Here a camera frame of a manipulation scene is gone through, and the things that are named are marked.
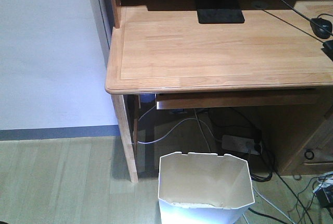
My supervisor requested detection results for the wooden keyboard tray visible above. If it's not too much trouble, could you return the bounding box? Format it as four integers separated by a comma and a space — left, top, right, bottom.
156, 89, 319, 109

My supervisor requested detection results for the black monitor stand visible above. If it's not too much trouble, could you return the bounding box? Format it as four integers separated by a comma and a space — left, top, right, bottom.
195, 0, 245, 24

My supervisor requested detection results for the white power strip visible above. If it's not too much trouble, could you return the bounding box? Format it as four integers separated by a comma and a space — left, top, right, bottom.
222, 135, 259, 155

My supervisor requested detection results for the wooden drawer cabinet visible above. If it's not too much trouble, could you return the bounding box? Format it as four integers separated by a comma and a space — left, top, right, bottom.
272, 88, 332, 175

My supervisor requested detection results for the grey cable under desk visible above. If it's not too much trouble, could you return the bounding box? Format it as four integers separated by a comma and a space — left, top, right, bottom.
136, 118, 198, 145

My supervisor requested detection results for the black cable on desk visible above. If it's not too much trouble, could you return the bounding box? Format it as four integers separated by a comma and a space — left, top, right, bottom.
249, 0, 333, 45

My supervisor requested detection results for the white plastic trash bin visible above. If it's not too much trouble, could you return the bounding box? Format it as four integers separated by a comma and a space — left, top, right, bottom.
158, 152, 255, 223

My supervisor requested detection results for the black computer mouse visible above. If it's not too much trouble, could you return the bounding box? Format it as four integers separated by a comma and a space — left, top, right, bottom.
310, 18, 332, 39

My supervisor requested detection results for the light wooden desk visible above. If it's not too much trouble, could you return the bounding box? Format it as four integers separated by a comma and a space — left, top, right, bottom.
105, 0, 332, 182

